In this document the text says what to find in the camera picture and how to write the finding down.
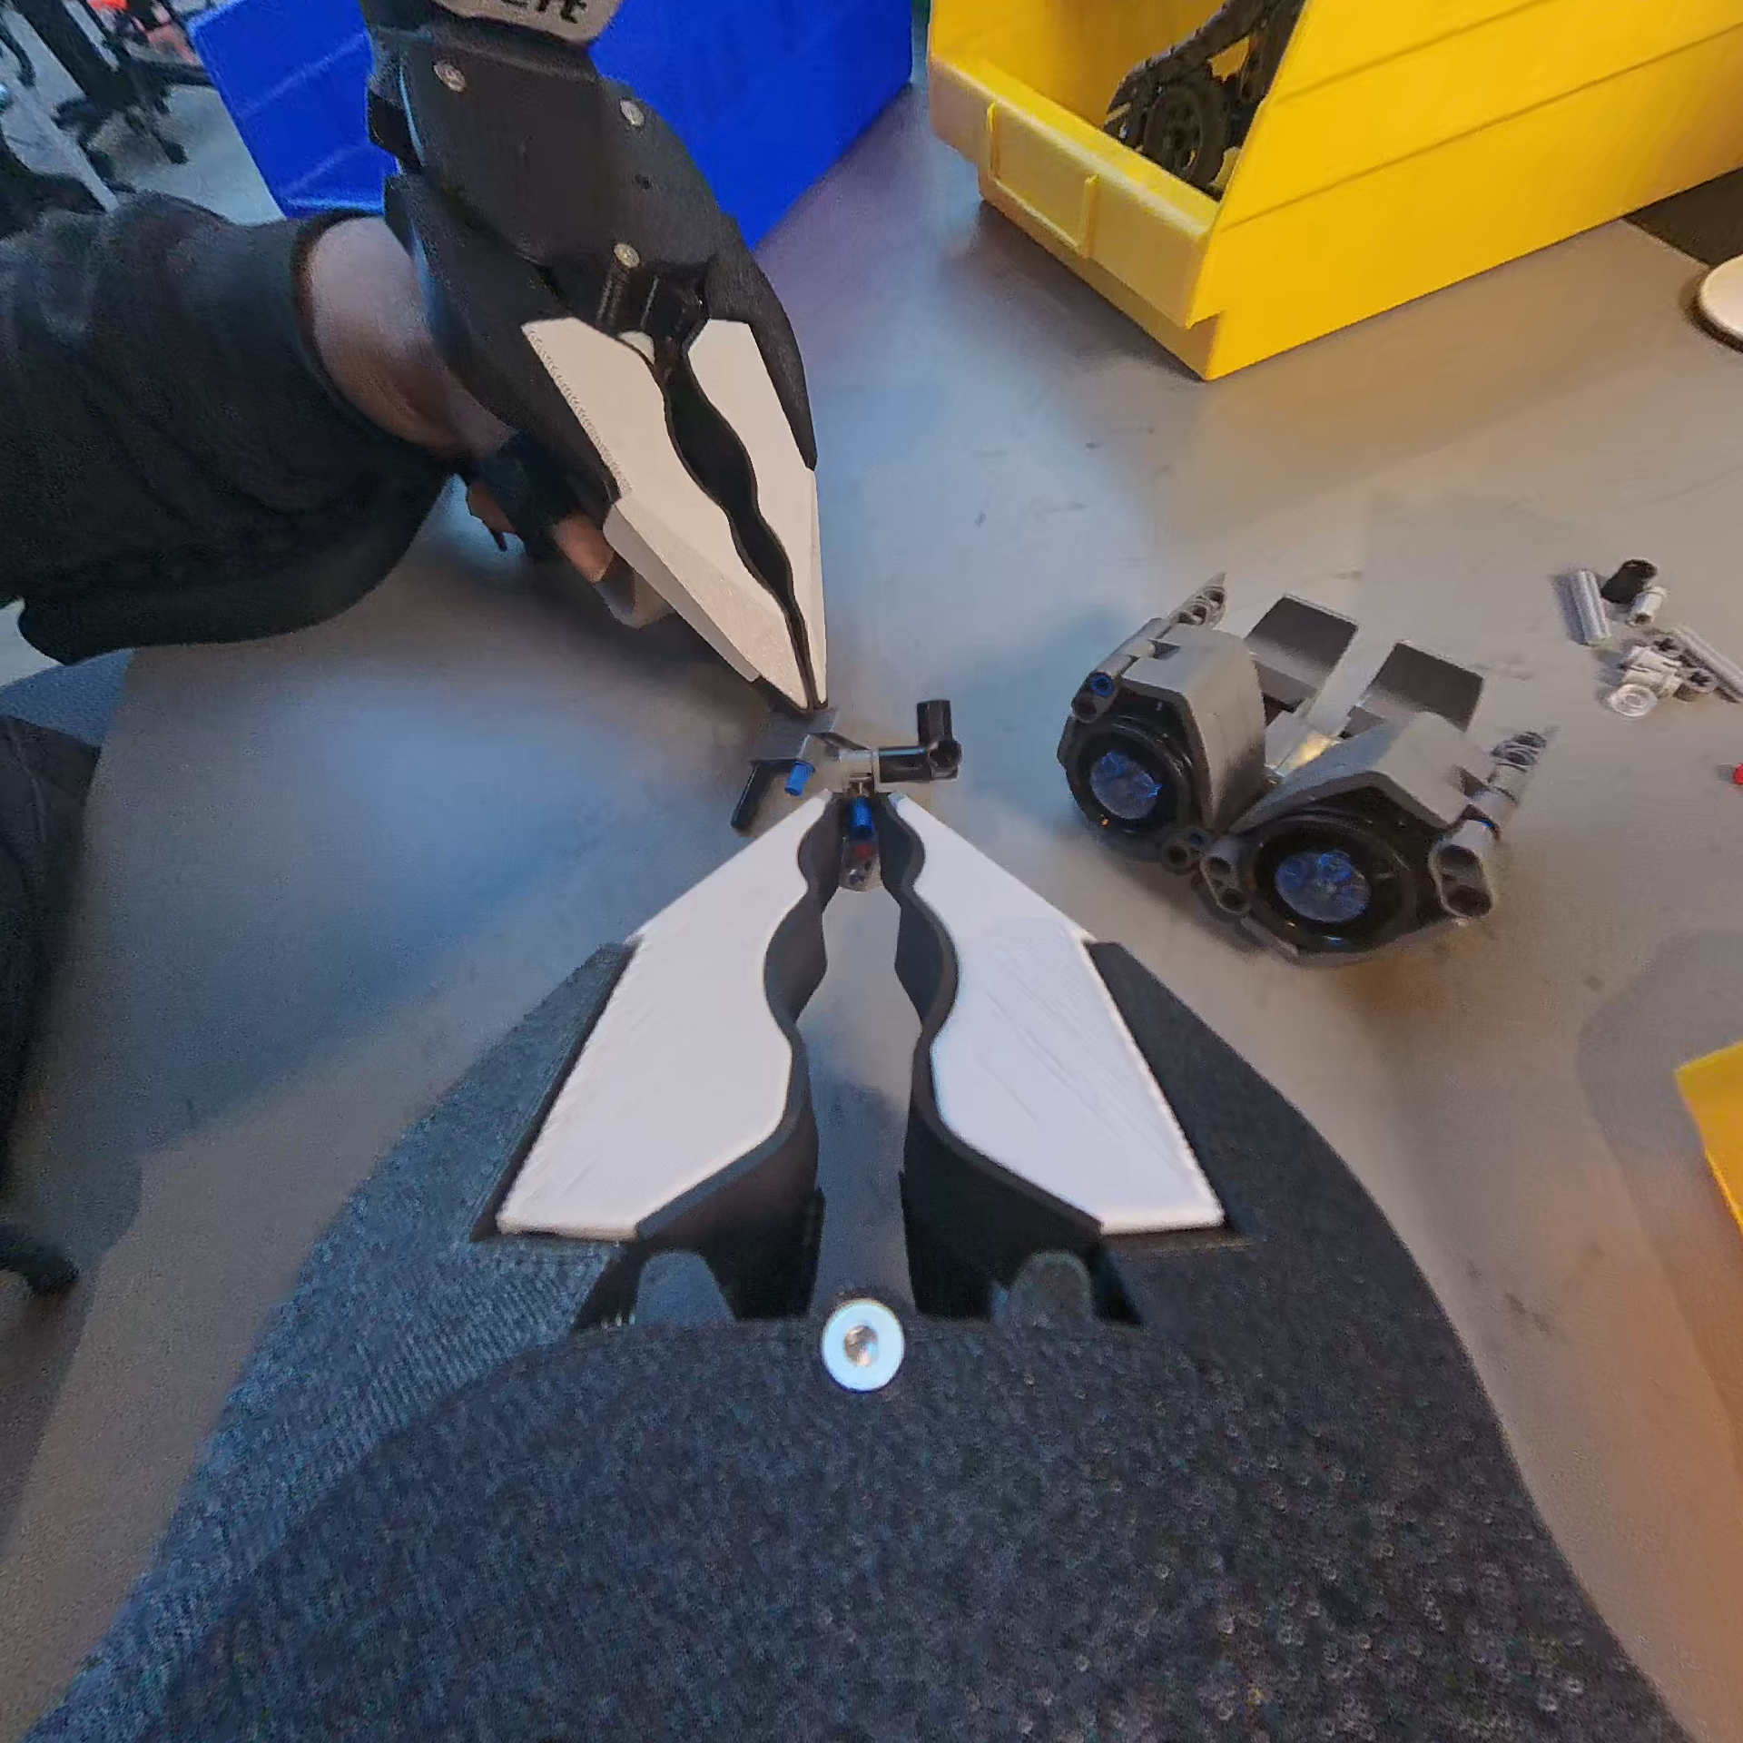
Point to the grey brick beam piece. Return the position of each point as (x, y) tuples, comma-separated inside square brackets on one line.
[(784, 744)]

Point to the person's left hand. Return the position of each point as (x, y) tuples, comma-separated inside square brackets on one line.
[(382, 342)]

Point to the yellow storage bin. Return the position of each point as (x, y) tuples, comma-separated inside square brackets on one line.
[(1362, 203), (1719, 1130)]

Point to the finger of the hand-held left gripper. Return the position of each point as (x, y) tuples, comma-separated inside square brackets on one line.
[(639, 449), (784, 449)]

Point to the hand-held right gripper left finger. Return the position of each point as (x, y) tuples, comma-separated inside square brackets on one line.
[(666, 1076)]

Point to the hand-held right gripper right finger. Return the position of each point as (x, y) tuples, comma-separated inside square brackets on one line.
[(1062, 1076)]

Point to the yellow toy bulldozer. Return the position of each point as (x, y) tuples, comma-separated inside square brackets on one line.
[(1185, 123)]

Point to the grey twin engine brick model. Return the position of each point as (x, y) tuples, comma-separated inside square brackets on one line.
[(1212, 709)]

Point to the scattered small brick parts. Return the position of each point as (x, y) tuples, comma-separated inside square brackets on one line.
[(1654, 668)]

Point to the black brick assembly coloured pins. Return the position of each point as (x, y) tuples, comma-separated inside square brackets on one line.
[(860, 845)]

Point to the blue storage bin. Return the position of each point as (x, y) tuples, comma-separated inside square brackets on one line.
[(790, 95)]

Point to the black office chair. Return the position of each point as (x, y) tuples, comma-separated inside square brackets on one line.
[(124, 110)]

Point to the grey desk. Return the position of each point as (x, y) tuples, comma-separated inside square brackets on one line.
[(1021, 476)]

